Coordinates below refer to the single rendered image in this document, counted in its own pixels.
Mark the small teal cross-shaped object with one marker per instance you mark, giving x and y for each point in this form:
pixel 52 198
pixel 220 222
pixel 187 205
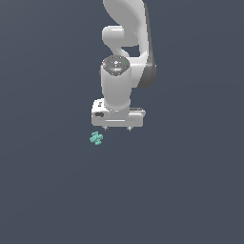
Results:
pixel 96 138

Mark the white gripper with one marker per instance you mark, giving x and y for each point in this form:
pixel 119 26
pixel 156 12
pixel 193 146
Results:
pixel 117 119

